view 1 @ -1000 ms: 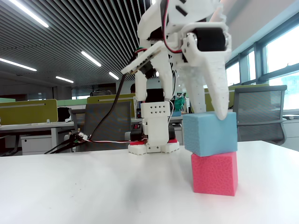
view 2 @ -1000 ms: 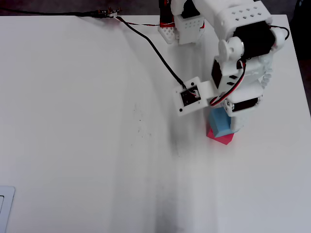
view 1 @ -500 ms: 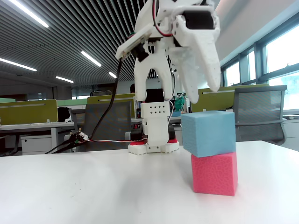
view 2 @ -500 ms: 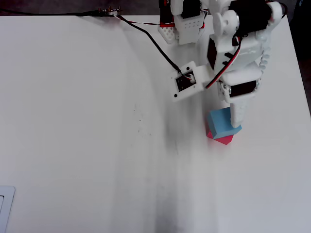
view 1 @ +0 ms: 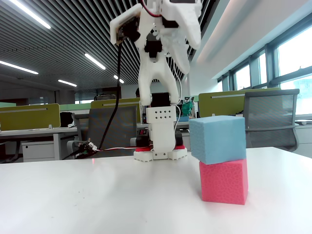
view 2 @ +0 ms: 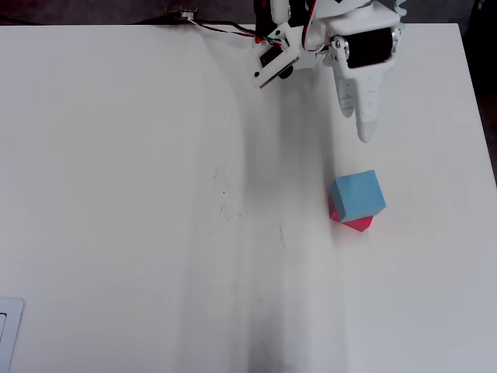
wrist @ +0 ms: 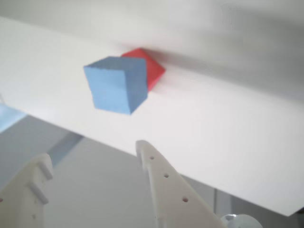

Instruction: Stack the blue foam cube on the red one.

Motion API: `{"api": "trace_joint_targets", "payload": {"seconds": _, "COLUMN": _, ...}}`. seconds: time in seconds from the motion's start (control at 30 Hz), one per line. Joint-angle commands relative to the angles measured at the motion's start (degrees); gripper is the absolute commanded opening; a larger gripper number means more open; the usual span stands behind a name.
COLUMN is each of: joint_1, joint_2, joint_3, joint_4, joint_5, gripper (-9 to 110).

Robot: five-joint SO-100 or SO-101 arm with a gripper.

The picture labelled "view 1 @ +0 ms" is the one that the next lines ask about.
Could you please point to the small controller circuit board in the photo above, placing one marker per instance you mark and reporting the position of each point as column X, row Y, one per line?
column 86, row 147

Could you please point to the white drawer cabinet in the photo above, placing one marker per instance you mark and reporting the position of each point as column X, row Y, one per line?
column 36, row 151

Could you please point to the blue foam cube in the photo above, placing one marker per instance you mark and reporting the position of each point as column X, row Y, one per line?
column 217, row 139

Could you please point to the olive green desk partition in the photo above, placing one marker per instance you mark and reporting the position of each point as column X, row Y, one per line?
column 219, row 104
column 29, row 117
column 126, row 102

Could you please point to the black bag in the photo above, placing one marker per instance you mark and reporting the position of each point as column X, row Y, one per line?
column 104, row 97

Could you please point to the grey office desk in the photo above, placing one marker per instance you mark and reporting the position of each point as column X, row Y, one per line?
column 36, row 132

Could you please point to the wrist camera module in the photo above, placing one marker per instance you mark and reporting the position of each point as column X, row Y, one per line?
column 125, row 26

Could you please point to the teal green desk item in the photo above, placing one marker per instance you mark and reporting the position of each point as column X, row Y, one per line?
column 187, row 108

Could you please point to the red foam cube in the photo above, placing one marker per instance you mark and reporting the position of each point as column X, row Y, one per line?
column 223, row 182

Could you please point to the black backpack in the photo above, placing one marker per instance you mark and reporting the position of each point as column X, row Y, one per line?
column 65, row 119

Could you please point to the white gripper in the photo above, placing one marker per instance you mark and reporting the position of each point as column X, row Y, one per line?
column 183, row 52

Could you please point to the long ceiling light strip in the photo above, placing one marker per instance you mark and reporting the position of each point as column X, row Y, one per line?
column 19, row 67
column 118, row 79
column 95, row 61
column 67, row 83
column 31, row 14

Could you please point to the dark framed window row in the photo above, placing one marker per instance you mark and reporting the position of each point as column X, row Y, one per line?
column 295, row 58

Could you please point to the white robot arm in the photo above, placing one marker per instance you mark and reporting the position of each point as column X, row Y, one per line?
column 161, row 131

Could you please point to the grey mesh office chair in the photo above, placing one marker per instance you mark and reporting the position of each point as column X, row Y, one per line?
column 270, row 117
column 122, row 129

